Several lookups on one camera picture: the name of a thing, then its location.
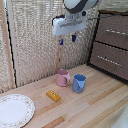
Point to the dark brown drawer cabinet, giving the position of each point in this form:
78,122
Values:
92,50

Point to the pink mug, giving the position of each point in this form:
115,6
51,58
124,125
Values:
62,77

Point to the white floral rim plate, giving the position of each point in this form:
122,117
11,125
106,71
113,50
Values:
14,111

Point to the blue mug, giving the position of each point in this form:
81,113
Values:
79,83

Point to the brown drawer front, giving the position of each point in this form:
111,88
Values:
113,25
110,66

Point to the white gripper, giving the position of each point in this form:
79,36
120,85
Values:
68,25

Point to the yellow block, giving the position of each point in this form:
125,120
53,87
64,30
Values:
53,95

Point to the wooden screen post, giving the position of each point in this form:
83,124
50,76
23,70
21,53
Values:
8,46
58,53

